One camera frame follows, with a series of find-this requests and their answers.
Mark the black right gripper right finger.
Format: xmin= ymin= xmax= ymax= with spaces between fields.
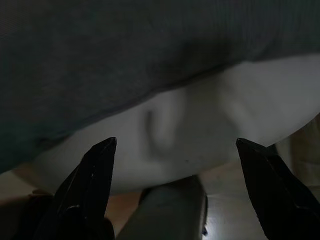
xmin=235 ymin=137 xmax=320 ymax=240

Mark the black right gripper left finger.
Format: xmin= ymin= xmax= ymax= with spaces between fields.
xmin=24 ymin=136 xmax=117 ymax=240

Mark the grey robot leg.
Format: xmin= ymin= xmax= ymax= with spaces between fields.
xmin=116 ymin=174 xmax=209 ymax=240

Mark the white soft bedding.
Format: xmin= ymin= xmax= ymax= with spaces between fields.
xmin=31 ymin=54 xmax=320 ymax=195

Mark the dark grey ribbed fabric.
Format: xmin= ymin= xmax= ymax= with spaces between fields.
xmin=0 ymin=0 xmax=320 ymax=175

